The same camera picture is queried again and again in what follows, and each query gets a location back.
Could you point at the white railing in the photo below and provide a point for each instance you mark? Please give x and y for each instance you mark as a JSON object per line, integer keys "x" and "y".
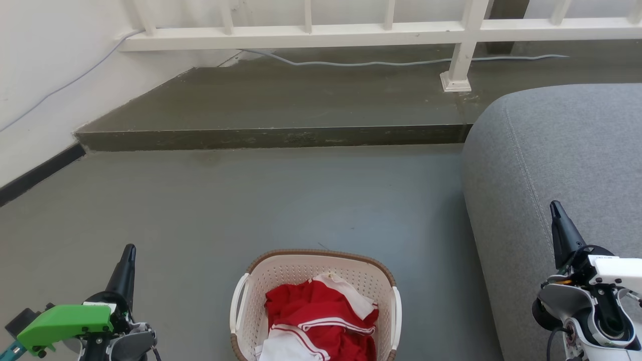
{"x": 301, "y": 36}

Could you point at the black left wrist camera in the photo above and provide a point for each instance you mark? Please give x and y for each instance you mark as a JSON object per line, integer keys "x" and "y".
{"x": 20, "y": 318}

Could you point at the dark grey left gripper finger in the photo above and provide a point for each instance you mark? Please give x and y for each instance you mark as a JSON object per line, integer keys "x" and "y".
{"x": 124, "y": 278}

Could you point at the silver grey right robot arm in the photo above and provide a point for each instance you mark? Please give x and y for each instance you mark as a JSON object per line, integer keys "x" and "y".
{"x": 567, "y": 306}

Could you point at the raised concrete step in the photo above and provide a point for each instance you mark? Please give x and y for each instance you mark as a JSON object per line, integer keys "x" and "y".
{"x": 281, "y": 100}

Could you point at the black baseboard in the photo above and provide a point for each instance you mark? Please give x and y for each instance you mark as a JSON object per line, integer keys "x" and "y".
{"x": 40, "y": 173}

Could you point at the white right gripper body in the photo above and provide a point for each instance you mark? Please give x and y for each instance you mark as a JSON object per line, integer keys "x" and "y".
{"x": 619, "y": 273}

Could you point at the grey fabric sofa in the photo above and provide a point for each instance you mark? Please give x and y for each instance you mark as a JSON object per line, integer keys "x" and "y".
{"x": 551, "y": 150}

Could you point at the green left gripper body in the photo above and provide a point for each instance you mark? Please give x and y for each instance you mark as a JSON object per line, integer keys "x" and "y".
{"x": 70, "y": 321}

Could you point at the red garment with white stripes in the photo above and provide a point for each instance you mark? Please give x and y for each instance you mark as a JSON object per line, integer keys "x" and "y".
{"x": 321, "y": 311}

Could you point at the white perforated laundry basket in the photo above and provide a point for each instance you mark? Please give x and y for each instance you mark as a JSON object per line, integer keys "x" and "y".
{"x": 296, "y": 271}

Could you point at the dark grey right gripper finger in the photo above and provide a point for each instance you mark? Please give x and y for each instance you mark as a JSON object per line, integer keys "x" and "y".
{"x": 564, "y": 235}

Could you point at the white garment with red trim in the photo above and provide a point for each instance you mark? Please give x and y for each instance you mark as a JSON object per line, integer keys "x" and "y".
{"x": 286, "y": 348}
{"x": 351, "y": 296}

